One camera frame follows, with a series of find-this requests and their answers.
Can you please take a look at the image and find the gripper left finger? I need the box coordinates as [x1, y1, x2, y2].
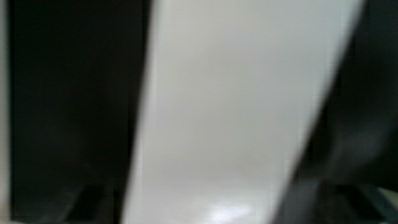
[7, 0, 153, 224]

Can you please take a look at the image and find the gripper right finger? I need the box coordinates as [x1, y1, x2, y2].
[274, 0, 398, 224]

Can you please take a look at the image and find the white chair back frame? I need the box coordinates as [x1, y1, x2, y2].
[121, 0, 362, 224]

